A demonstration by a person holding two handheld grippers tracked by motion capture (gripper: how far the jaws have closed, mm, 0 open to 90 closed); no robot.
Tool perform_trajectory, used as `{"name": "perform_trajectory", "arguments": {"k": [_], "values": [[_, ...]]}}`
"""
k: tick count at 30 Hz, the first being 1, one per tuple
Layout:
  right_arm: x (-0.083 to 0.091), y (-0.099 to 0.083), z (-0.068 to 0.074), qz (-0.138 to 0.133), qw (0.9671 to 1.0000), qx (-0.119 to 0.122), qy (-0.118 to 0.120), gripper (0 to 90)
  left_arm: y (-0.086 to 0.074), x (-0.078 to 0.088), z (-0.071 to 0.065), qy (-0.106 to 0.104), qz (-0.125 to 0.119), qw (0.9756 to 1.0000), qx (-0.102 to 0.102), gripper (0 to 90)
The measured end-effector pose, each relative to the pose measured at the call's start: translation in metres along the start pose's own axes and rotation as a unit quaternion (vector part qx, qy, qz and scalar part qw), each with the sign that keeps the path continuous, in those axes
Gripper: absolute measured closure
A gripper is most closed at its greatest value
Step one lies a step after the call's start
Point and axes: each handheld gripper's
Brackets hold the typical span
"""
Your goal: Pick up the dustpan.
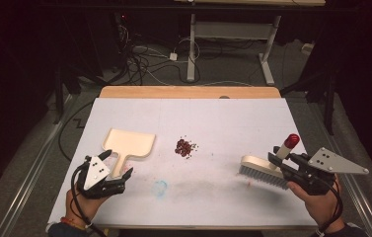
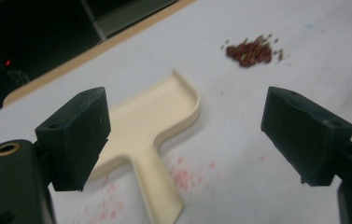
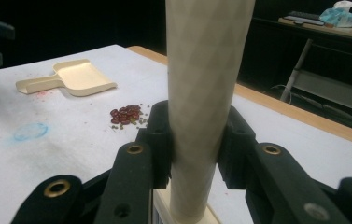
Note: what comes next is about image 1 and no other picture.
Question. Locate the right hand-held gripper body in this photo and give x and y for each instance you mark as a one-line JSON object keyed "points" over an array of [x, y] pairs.
{"points": [[312, 179]]}

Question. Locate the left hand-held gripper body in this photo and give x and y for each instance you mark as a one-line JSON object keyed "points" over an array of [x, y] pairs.
{"points": [[99, 186]]}

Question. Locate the cream plastic dustpan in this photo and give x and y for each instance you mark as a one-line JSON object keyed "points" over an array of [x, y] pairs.
{"points": [[129, 143]]}

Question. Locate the pile of red beans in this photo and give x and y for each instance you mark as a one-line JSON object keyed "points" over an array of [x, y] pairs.
{"points": [[183, 148]]}

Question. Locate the person's left hand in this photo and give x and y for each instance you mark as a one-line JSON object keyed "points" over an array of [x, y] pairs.
{"points": [[83, 207]]}

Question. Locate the person's right hand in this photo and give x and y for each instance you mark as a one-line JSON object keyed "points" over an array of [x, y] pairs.
{"points": [[323, 207]]}

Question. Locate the black metal stand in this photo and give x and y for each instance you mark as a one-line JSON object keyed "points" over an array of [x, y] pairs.
{"points": [[59, 95], [330, 105]]}

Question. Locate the white table mat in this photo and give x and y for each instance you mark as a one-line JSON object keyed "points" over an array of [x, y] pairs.
{"points": [[206, 118]]}

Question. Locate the wooden table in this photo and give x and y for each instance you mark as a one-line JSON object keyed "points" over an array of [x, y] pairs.
{"points": [[190, 92]]}

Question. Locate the small white floor box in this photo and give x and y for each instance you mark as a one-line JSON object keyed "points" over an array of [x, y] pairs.
{"points": [[307, 48]]}

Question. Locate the white power adapter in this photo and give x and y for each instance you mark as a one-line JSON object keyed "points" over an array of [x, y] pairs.
{"points": [[173, 56]]}

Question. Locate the aluminium floor rail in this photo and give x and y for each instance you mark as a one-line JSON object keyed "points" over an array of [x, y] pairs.
{"points": [[32, 168], [354, 194]]}

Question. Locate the white desk frame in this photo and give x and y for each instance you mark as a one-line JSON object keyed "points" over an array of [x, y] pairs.
{"points": [[233, 30]]}

